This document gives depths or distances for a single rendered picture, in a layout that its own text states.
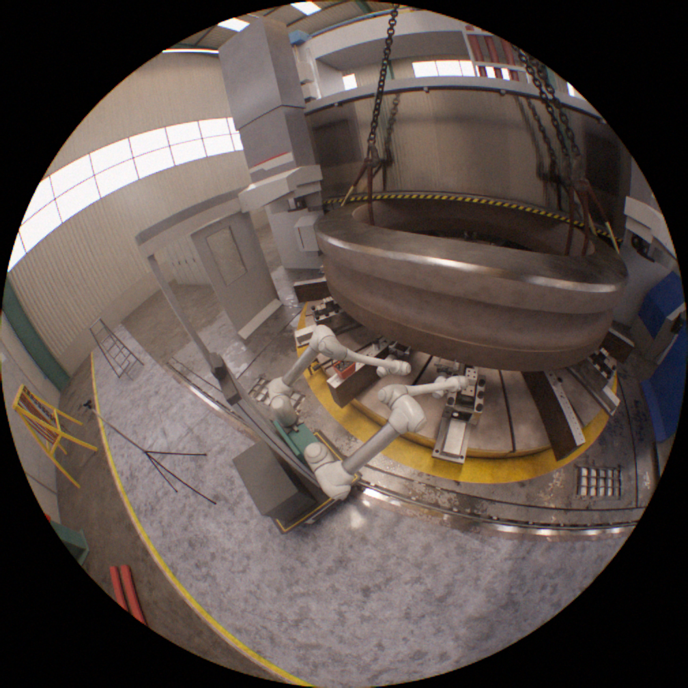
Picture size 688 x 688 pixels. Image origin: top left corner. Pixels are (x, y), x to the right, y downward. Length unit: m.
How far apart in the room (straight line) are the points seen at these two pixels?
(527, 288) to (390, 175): 3.78
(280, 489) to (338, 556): 1.03
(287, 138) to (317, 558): 5.41
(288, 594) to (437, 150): 6.42
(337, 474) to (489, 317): 1.61
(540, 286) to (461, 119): 3.65
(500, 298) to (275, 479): 2.06
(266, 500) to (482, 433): 1.99
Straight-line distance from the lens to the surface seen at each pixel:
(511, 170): 4.81
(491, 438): 2.47
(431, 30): 7.17
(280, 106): 4.38
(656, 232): 4.02
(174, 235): 3.88
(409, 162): 4.84
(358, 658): 2.82
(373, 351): 2.47
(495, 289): 1.72
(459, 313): 2.00
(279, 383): 1.81
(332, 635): 2.71
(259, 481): 1.85
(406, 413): 1.21
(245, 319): 4.79
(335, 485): 1.37
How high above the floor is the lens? 2.41
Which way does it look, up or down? 41 degrees down
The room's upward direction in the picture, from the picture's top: 13 degrees counter-clockwise
